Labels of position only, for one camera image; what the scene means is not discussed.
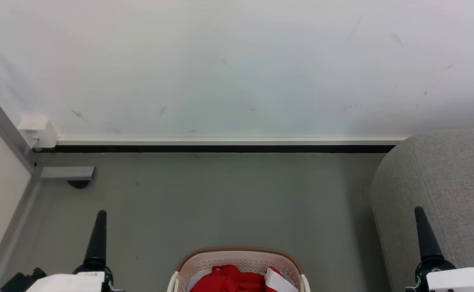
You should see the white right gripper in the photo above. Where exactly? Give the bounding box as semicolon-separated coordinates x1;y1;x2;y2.
404;206;474;292

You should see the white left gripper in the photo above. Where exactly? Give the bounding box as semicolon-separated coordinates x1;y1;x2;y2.
25;210;115;292

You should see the red and white garment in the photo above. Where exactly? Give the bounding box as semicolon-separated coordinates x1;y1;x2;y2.
190;264;299;292

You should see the grey fabric sofa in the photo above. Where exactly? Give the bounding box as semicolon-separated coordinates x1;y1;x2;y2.
370;129;474;292

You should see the beige laundry basket brown rim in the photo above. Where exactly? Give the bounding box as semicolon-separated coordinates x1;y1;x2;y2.
167;246;311;292

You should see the white and black baseboard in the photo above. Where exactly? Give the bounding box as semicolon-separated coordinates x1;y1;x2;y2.
34;136;408;154

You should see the white wall junction box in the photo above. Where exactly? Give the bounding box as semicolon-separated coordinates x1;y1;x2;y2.
17;116;59;149

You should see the grey metal partition frame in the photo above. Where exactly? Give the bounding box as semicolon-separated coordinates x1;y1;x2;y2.
0;92;96;292

